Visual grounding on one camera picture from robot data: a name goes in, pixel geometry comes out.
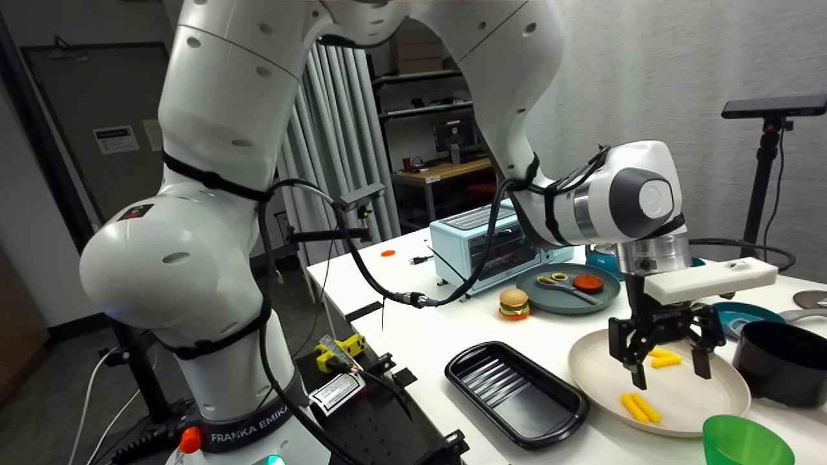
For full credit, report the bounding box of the black tape patch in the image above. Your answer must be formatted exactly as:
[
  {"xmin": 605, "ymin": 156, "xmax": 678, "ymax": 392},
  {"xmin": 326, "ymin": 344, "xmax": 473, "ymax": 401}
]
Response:
[{"xmin": 344, "ymin": 296, "xmax": 385, "ymax": 323}]

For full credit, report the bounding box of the wooden background table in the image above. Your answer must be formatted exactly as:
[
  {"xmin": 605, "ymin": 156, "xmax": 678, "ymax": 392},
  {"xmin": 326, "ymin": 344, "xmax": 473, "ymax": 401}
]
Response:
[{"xmin": 394, "ymin": 155, "xmax": 500, "ymax": 227}]

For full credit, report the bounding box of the white paper sign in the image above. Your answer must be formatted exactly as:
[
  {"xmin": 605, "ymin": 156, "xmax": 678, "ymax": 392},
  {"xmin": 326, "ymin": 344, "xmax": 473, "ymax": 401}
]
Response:
[{"xmin": 92, "ymin": 123, "xmax": 141, "ymax": 156}]

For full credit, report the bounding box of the dark metal shelf rack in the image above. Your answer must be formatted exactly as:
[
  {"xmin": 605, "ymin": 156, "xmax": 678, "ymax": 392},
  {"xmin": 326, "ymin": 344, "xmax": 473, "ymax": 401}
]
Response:
[{"xmin": 369, "ymin": 32, "xmax": 501, "ymax": 176}]

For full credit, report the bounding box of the white floor cable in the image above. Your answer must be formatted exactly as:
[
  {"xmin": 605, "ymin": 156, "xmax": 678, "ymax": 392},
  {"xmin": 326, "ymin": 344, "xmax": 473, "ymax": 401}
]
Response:
[{"xmin": 68, "ymin": 344, "xmax": 146, "ymax": 465}]

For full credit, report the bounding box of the grey backdrop curtain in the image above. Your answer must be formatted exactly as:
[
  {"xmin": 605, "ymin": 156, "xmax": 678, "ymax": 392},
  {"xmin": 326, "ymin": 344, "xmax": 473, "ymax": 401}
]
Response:
[{"xmin": 514, "ymin": 0, "xmax": 827, "ymax": 287}]

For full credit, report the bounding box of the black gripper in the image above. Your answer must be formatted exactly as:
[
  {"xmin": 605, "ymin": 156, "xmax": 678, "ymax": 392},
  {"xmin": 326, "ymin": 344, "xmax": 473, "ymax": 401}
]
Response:
[{"xmin": 605, "ymin": 273, "xmax": 730, "ymax": 392}]

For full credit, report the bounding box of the black camera bar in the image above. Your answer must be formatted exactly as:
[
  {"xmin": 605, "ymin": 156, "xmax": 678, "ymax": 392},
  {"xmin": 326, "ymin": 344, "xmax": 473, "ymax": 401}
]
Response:
[{"xmin": 721, "ymin": 91, "xmax": 827, "ymax": 122}]

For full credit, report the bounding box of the white bottle orange cap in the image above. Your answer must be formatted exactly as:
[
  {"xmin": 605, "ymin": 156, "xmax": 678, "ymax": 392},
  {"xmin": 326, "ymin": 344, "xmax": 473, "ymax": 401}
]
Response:
[{"xmin": 165, "ymin": 424, "xmax": 211, "ymax": 465}]

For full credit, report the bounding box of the yellow clamp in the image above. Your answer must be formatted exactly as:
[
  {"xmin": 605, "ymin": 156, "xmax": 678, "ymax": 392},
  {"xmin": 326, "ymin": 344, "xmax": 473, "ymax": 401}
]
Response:
[{"xmin": 314, "ymin": 333, "xmax": 373, "ymax": 375}]

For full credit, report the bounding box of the beige round plate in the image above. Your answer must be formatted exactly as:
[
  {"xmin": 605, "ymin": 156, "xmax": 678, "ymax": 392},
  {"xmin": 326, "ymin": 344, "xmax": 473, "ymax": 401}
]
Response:
[{"xmin": 570, "ymin": 323, "xmax": 758, "ymax": 438}]

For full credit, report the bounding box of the grey door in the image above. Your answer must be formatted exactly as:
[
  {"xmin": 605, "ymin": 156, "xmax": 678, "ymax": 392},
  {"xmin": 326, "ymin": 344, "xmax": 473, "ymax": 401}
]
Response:
[{"xmin": 21, "ymin": 40, "xmax": 177, "ymax": 234}]

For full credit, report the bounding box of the blue small bowl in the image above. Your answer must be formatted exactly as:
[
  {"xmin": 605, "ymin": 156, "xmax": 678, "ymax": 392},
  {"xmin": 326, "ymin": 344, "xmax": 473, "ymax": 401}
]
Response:
[{"xmin": 713, "ymin": 300, "xmax": 788, "ymax": 341}]

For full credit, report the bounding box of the black clamp bar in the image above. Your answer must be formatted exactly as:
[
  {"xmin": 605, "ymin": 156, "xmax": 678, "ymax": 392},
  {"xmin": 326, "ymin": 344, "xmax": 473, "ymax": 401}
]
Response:
[{"xmin": 288, "ymin": 225, "xmax": 377, "ymax": 247}]

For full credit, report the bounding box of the small grey toy utensil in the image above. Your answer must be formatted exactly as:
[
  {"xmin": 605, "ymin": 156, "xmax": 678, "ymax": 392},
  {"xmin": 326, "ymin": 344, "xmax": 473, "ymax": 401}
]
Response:
[{"xmin": 536, "ymin": 268, "xmax": 603, "ymax": 306}]

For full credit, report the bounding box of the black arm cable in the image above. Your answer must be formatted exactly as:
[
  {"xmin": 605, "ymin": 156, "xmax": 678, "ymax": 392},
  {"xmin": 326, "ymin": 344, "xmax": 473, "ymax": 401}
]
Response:
[{"xmin": 254, "ymin": 149, "xmax": 800, "ymax": 313}]

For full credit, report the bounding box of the black stand post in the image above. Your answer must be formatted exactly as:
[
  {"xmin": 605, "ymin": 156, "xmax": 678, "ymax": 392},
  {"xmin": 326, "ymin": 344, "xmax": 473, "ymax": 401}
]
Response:
[{"xmin": 0, "ymin": 16, "xmax": 177, "ymax": 424}]

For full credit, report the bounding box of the dark grey round plate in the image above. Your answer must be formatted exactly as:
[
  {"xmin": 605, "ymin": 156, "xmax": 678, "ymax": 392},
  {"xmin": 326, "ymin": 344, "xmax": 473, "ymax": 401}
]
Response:
[{"xmin": 514, "ymin": 260, "xmax": 624, "ymax": 317}]

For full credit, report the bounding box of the black toy pot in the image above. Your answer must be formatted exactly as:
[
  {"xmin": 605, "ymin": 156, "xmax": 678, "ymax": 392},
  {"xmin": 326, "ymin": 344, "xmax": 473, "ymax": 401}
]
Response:
[{"xmin": 731, "ymin": 317, "xmax": 827, "ymax": 410}]

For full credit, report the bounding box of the toy burger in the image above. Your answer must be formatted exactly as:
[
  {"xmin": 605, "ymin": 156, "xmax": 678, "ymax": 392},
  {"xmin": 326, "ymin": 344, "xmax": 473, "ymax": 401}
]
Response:
[{"xmin": 496, "ymin": 283, "xmax": 536, "ymax": 323}]

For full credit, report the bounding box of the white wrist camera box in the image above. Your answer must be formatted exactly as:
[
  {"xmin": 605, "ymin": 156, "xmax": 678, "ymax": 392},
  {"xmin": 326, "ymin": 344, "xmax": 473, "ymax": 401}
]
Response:
[{"xmin": 643, "ymin": 256, "xmax": 780, "ymax": 306}]

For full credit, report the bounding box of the black camera tripod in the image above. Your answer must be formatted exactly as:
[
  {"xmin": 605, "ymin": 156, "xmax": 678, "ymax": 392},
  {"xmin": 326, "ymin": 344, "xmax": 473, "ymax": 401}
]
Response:
[{"xmin": 730, "ymin": 113, "xmax": 796, "ymax": 260}]

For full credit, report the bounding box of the black rectangular tray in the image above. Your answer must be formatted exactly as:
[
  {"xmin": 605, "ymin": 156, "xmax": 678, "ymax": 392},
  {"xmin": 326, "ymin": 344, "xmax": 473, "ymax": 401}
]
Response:
[{"xmin": 442, "ymin": 339, "xmax": 592, "ymax": 451}]

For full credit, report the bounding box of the teal toy kettle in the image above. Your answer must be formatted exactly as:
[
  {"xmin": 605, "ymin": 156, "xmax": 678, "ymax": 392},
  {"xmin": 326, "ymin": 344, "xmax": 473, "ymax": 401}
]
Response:
[{"xmin": 587, "ymin": 242, "xmax": 628, "ymax": 282}]

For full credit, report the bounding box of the white ribbed panel stack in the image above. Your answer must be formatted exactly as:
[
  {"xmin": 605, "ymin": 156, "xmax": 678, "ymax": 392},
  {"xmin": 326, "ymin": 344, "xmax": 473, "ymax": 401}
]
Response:
[{"xmin": 275, "ymin": 40, "xmax": 404, "ymax": 260}]

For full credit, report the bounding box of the red toy tomato slice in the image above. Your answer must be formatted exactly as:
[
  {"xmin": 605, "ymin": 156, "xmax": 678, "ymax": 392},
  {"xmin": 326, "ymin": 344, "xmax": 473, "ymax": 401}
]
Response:
[{"xmin": 571, "ymin": 270, "xmax": 609, "ymax": 293}]

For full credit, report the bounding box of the green plastic cup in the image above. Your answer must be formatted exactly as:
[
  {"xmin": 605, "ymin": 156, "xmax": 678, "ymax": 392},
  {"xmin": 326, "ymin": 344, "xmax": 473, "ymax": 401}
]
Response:
[{"xmin": 702, "ymin": 412, "xmax": 800, "ymax": 465}]

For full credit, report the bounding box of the light blue toy oven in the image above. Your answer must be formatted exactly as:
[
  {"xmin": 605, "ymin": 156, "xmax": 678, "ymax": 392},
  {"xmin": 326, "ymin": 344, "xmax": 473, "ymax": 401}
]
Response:
[{"xmin": 428, "ymin": 203, "xmax": 579, "ymax": 300}]

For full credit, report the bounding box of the silver metal bracket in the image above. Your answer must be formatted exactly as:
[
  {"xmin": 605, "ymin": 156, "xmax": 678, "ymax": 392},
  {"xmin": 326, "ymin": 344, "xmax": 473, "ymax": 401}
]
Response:
[{"xmin": 309, "ymin": 370, "xmax": 366, "ymax": 417}]

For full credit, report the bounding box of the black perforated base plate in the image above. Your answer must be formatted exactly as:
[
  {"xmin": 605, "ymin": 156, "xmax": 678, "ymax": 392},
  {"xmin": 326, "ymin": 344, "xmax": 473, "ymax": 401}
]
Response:
[{"xmin": 283, "ymin": 324, "xmax": 473, "ymax": 465}]

